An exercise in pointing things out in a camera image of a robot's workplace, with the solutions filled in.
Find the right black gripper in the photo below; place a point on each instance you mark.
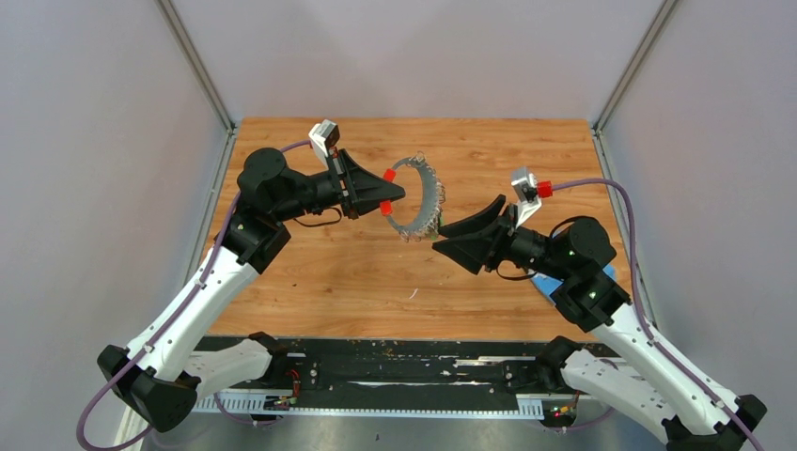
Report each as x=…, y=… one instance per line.
x=473, y=249

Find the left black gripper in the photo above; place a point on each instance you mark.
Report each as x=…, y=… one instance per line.
x=364, y=191

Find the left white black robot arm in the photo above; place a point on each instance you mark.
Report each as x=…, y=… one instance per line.
x=156, y=374

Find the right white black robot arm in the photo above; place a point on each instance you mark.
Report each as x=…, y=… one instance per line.
x=663, y=392

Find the blue patterned pouch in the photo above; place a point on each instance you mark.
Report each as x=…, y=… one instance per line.
x=546, y=285

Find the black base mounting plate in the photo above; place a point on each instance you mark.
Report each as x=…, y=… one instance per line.
x=411, y=373

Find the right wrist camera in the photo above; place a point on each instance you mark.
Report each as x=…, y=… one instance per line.
x=525, y=186

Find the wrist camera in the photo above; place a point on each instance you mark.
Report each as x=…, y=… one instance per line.
x=323, y=136
x=525, y=186

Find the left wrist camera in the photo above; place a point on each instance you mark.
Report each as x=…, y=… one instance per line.
x=323, y=136

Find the aluminium frame rail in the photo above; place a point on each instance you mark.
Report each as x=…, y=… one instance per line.
x=498, y=367

